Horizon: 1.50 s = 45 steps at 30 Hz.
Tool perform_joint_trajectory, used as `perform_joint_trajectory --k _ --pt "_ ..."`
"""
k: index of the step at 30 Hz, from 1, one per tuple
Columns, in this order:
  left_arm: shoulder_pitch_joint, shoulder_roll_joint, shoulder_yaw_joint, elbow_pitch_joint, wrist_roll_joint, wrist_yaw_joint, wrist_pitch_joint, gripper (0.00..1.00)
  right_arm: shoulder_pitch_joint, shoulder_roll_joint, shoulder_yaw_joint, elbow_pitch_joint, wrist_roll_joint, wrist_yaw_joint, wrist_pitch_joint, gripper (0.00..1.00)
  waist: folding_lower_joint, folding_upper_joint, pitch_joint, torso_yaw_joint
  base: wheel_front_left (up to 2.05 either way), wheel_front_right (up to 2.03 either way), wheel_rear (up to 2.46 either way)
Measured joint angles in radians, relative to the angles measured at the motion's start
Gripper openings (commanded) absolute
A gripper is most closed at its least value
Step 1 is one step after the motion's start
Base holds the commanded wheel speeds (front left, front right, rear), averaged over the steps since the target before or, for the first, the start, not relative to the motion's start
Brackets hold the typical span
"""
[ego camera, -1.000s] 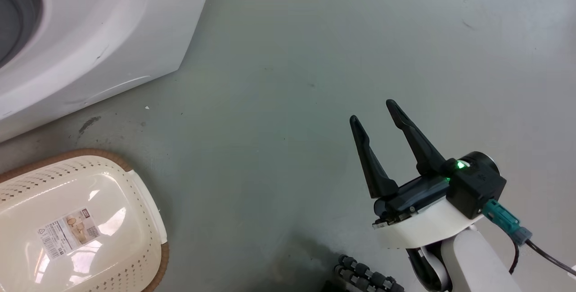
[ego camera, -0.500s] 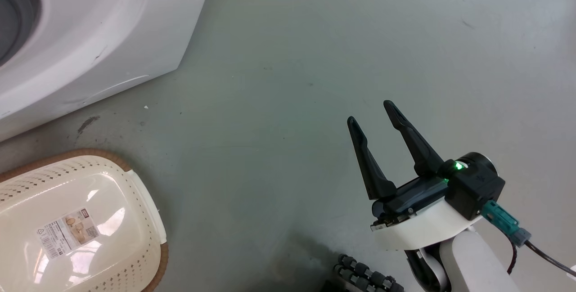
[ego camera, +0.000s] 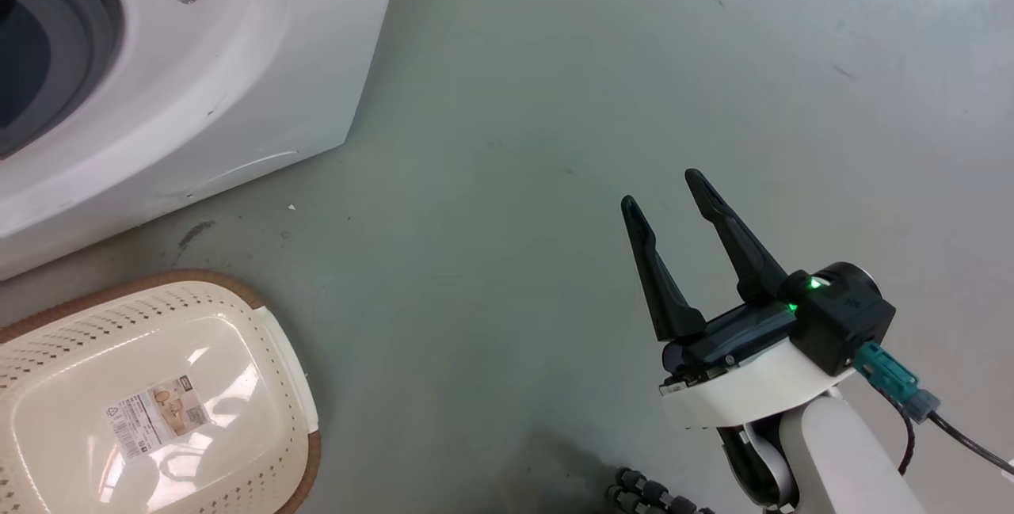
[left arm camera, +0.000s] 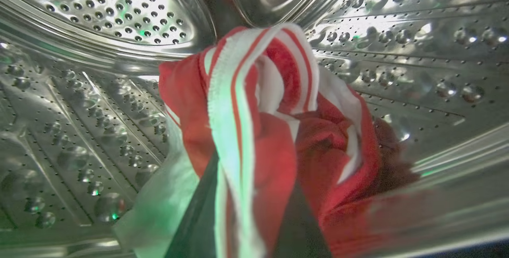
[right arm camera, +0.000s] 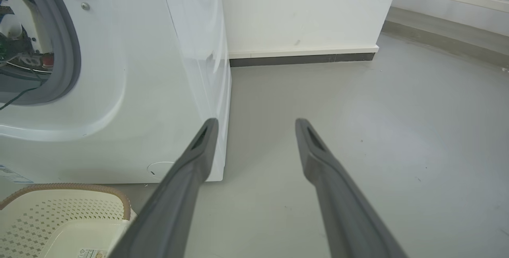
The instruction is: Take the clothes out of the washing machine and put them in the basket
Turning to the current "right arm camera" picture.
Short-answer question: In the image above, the white front-loading washing machine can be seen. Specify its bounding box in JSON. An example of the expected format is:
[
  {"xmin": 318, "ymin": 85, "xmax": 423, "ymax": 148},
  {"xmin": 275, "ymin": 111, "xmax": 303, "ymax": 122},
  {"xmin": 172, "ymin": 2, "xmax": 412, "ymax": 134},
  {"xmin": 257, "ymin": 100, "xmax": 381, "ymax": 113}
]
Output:
[{"xmin": 0, "ymin": 0, "xmax": 232, "ymax": 185}]

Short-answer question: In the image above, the grey rubber door gasket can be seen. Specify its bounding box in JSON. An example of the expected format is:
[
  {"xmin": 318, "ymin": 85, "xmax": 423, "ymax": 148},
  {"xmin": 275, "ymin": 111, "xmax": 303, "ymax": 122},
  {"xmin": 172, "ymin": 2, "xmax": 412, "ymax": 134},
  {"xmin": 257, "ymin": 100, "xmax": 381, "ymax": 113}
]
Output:
[{"xmin": 0, "ymin": 0, "xmax": 82, "ymax": 106}]

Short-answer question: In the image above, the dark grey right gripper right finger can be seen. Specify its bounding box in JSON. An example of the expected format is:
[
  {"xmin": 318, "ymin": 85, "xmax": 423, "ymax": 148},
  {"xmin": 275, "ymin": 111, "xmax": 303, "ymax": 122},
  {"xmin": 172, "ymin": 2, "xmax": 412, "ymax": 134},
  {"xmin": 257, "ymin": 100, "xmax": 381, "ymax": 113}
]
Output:
[{"xmin": 295, "ymin": 118, "xmax": 408, "ymax": 258}]

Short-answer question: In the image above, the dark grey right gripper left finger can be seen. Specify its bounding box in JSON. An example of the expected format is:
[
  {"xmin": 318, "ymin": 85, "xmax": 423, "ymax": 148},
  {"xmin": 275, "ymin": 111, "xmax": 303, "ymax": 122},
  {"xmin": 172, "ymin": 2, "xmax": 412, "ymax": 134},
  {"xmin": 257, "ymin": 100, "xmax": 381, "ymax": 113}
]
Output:
[{"xmin": 108, "ymin": 118, "xmax": 220, "ymax": 258}]

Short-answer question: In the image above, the paper label in basket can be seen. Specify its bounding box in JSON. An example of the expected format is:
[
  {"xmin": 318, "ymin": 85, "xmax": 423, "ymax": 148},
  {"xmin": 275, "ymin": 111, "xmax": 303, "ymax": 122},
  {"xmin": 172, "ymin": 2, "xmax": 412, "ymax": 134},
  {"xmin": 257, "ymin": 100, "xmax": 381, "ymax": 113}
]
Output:
[{"xmin": 77, "ymin": 248, "xmax": 109, "ymax": 258}]

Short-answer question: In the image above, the blue energy sticker on washer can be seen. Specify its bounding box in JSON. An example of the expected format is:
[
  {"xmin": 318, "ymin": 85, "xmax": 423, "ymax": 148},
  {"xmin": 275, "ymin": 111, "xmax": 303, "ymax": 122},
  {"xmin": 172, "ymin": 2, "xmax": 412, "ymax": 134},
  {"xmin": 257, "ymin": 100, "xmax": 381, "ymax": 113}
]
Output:
[{"xmin": 0, "ymin": 165, "xmax": 34, "ymax": 184}]

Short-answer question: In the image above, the cream perforated laundry basket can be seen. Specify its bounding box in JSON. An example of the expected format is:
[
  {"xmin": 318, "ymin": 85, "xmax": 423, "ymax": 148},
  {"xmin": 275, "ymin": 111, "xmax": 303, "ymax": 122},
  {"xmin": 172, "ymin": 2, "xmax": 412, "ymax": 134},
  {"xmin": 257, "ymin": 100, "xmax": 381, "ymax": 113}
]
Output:
[{"xmin": 0, "ymin": 183, "xmax": 138, "ymax": 258}]

